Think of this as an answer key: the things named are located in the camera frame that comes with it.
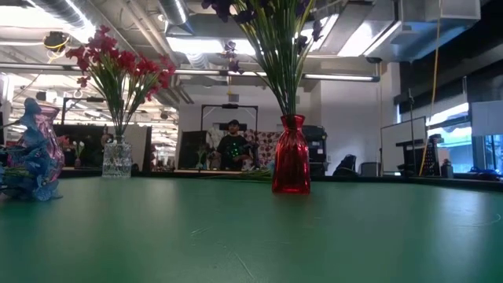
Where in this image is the green table mat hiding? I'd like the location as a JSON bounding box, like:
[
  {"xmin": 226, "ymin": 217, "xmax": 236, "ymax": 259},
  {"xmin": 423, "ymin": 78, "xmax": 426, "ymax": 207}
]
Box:
[{"xmin": 0, "ymin": 175, "xmax": 503, "ymax": 283}]

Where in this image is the small vase with tulips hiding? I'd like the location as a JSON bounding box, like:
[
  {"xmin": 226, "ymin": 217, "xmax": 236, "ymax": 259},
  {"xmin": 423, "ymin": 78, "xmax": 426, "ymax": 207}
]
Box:
[{"xmin": 72, "ymin": 140, "xmax": 86, "ymax": 170}]

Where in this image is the black cabinet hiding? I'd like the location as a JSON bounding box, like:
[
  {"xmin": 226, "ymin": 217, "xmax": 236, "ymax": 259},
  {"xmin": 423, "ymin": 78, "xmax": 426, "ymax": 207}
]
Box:
[{"xmin": 302, "ymin": 124, "xmax": 329, "ymax": 177}]

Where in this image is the rectangular metal air duct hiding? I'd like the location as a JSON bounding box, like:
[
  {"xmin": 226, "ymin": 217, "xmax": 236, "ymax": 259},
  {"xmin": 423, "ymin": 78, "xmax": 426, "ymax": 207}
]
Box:
[{"xmin": 336, "ymin": 0, "xmax": 483, "ymax": 64}]

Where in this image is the blue artificial flower bunch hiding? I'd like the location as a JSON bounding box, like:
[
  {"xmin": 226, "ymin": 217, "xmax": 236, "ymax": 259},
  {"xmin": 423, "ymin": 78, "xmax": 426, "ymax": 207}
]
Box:
[{"xmin": 0, "ymin": 97, "xmax": 64, "ymax": 202}]

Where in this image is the red ribbed glass vase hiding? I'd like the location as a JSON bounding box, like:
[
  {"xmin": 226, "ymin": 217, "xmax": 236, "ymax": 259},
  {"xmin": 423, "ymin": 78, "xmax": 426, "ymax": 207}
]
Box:
[{"xmin": 270, "ymin": 113, "xmax": 312, "ymax": 196}]

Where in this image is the long ceiling light tube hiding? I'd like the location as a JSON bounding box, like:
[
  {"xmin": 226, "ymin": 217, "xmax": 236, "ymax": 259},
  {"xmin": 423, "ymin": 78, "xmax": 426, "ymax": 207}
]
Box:
[{"xmin": 172, "ymin": 68, "xmax": 381, "ymax": 83}]

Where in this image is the clear cut glass vase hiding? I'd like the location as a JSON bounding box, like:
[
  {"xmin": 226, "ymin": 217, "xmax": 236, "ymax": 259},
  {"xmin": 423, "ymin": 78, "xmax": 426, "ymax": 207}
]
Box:
[{"xmin": 101, "ymin": 135, "xmax": 134, "ymax": 180}]

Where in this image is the red artificial flower bunch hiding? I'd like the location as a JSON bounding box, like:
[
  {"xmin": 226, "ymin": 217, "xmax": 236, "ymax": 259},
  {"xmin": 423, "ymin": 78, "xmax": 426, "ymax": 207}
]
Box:
[{"xmin": 64, "ymin": 24, "xmax": 137, "ymax": 138}]

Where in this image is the person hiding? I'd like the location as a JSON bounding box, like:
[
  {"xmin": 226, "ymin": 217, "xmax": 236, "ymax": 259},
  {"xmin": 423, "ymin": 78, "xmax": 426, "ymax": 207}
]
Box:
[{"xmin": 215, "ymin": 119, "xmax": 253, "ymax": 171}]

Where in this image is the round silver air duct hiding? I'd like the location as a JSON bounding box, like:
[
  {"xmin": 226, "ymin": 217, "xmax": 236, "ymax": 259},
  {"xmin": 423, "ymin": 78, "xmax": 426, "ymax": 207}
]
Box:
[{"xmin": 156, "ymin": 0, "xmax": 190, "ymax": 27}]

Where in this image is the yellow hanging cable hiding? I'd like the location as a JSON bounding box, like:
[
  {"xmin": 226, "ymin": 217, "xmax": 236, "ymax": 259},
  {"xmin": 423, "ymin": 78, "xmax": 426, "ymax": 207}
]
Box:
[{"xmin": 417, "ymin": 0, "xmax": 444, "ymax": 177}]

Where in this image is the small red flower stem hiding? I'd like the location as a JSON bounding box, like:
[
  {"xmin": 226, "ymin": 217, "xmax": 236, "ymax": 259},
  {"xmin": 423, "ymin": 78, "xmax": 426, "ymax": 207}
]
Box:
[{"xmin": 113, "ymin": 53, "xmax": 178, "ymax": 138}]

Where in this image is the grey bin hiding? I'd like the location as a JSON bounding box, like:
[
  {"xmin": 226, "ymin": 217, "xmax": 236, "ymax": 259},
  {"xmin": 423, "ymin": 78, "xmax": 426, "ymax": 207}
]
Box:
[{"xmin": 360, "ymin": 161, "xmax": 380, "ymax": 178}]

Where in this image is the white board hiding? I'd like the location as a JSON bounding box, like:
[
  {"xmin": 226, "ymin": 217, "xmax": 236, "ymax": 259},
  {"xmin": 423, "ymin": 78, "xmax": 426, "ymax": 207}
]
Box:
[{"xmin": 380, "ymin": 116, "xmax": 428, "ymax": 174}]

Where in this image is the floral patterned partition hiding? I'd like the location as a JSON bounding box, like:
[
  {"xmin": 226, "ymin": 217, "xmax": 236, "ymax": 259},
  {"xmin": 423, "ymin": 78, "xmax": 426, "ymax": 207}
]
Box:
[{"xmin": 243, "ymin": 130, "xmax": 282, "ymax": 171}]

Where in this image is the dark bottle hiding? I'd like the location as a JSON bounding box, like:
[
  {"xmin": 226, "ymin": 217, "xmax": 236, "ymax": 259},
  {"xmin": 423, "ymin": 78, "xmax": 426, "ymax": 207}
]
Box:
[{"xmin": 440, "ymin": 158, "xmax": 454, "ymax": 179}]

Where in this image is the purple artificial flower bunch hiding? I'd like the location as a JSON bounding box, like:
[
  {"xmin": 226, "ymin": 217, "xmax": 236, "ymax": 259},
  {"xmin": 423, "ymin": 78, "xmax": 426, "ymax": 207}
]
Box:
[
  {"xmin": 200, "ymin": 0, "xmax": 320, "ymax": 119},
  {"xmin": 222, "ymin": 19, "xmax": 325, "ymax": 119}
]

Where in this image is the black perforated rack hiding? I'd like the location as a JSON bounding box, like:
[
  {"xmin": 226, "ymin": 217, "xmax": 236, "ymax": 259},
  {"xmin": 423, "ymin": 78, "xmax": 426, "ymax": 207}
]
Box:
[{"xmin": 420, "ymin": 134, "xmax": 444, "ymax": 177}]

